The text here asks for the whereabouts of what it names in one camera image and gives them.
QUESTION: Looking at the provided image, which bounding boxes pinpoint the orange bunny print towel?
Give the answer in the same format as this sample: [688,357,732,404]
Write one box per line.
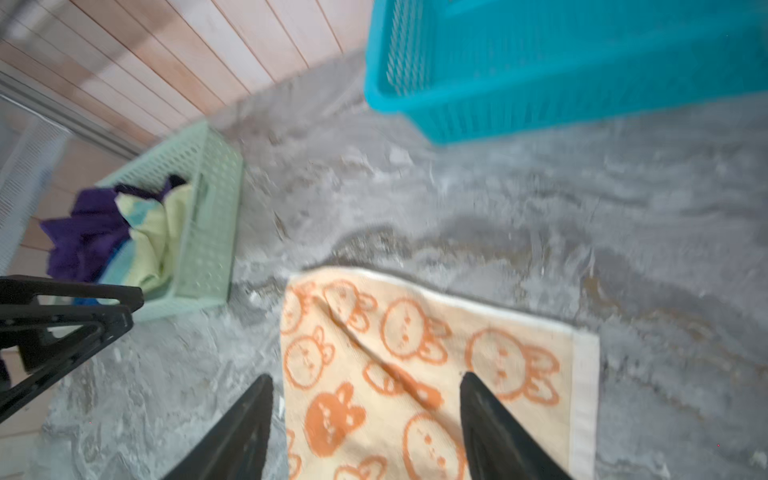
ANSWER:
[280,267,600,479]

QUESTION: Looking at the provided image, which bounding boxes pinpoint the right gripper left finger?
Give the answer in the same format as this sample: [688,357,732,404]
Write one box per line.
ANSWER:
[164,374,274,480]

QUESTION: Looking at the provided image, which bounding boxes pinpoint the white wire mesh shelf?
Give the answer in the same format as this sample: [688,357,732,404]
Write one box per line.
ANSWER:
[1,96,72,274]

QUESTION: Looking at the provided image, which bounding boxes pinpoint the blue towel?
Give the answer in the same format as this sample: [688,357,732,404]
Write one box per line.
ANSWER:
[71,298,101,306]

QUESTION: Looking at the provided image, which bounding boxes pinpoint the teal plastic basket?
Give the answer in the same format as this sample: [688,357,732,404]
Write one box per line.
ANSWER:
[364,1,767,144]

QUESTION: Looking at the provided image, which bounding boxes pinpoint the purple towel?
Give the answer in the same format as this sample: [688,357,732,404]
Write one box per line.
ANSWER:
[40,175,186,283]

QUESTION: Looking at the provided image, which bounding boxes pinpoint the yellow teal hippo towel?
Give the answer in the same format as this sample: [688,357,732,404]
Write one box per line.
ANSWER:
[98,184,194,294]

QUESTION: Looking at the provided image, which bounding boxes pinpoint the light green plastic basket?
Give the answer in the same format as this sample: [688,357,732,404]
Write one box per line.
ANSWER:
[97,121,244,322]

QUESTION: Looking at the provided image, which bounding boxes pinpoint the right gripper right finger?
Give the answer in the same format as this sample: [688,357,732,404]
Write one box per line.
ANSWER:
[460,372,571,480]

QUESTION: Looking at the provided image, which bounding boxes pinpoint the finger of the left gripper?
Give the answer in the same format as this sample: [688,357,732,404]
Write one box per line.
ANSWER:
[1,275,144,421]

